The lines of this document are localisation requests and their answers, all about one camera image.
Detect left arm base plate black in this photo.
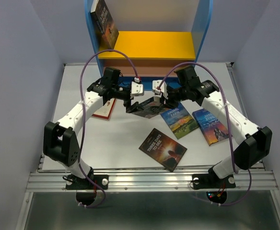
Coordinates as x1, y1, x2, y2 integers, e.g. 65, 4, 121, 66
62, 174, 109, 190

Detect blue yellow wooden bookshelf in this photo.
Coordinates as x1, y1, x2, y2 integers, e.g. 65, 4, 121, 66
84, 0, 213, 79

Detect Three Days to See book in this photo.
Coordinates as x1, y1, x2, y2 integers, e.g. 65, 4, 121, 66
139, 128, 187, 172

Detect red white cover book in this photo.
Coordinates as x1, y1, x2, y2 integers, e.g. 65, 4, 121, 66
92, 99, 116, 120

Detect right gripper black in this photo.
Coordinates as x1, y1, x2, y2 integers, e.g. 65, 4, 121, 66
158, 85, 189, 109

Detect floral cover book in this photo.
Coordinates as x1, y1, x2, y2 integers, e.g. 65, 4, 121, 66
132, 97, 162, 119

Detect Animal Farm book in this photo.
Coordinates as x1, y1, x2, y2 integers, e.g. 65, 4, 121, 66
161, 103, 199, 139

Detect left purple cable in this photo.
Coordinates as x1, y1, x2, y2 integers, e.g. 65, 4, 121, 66
79, 49, 140, 208

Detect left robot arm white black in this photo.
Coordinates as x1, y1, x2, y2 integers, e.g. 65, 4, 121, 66
43, 67, 144, 189

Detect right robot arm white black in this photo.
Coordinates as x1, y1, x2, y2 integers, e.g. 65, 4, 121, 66
152, 62, 272, 187

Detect aluminium mounting rail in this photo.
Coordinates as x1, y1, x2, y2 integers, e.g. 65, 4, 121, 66
26, 167, 279, 193

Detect A Tale of Two Cities book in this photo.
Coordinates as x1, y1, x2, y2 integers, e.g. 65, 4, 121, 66
90, 0, 119, 49

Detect Jane Eyre book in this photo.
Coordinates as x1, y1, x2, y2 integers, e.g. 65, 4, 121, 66
192, 109, 229, 146

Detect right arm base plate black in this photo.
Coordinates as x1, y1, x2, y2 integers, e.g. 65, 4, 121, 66
189, 173, 236, 190

